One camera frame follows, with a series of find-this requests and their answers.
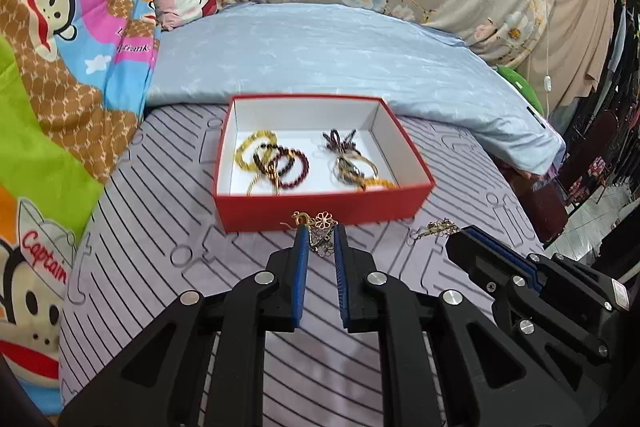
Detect gold chain earring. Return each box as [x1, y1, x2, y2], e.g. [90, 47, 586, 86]
[409, 219, 460, 242]

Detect yellow round bead bracelet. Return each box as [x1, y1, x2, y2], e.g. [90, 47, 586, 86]
[359, 175, 400, 192]

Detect silver metal wristwatch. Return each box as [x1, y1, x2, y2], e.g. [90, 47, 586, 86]
[335, 157, 364, 186]

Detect gold flower earring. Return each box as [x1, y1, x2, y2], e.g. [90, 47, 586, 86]
[280, 211, 338, 258]

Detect gold small bead bracelet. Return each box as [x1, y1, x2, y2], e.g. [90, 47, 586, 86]
[245, 171, 281, 197]

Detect dark red bead bracelet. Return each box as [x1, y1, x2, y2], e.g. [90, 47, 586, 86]
[269, 146, 312, 190]

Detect dark brown bead bracelet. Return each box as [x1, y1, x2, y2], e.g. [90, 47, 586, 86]
[252, 142, 281, 178]

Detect yellow amber chunky bracelet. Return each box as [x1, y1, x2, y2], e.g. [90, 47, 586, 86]
[234, 130, 279, 168]

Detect rose gold bangle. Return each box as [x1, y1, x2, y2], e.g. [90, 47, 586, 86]
[333, 152, 380, 190]

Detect grey striped bed sheet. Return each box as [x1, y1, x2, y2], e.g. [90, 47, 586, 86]
[61, 104, 541, 426]

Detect green plastic object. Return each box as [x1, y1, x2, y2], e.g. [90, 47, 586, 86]
[497, 66, 544, 115]

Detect beige hanging cloth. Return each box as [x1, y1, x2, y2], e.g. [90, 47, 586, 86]
[518, 0, 614, 113]

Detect red cardboard box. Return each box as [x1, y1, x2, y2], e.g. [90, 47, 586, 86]
[213, 94, 435, 233]

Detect light blue quilt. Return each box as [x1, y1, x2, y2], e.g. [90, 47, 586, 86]
[146, 3, 565, 174]

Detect colourful monkey cartoon blanket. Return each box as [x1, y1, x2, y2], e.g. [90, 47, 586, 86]
[1, 0, 160, 417]

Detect white cable with switch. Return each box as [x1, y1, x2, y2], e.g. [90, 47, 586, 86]
[531, 0, 559, 118]

